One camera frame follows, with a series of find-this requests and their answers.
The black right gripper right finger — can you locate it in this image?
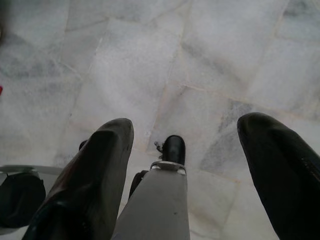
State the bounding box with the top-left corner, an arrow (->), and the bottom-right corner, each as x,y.
236,112 -> 320,240

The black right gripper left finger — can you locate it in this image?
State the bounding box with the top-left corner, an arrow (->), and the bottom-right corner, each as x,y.
22,117 -> 135,240

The silver robot right leg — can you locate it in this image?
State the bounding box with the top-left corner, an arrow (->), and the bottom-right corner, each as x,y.
111,134 -> 191,240

